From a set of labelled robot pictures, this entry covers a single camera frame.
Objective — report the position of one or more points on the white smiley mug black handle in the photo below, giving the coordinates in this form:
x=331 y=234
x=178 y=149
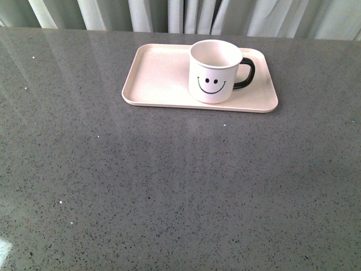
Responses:
x=216 y=69

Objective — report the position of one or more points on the cream rectangular tray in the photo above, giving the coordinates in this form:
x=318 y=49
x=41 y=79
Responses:
x=158 y=77

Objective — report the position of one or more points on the grey pleated curtain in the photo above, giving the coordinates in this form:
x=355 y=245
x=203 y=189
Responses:
x=329 y=20

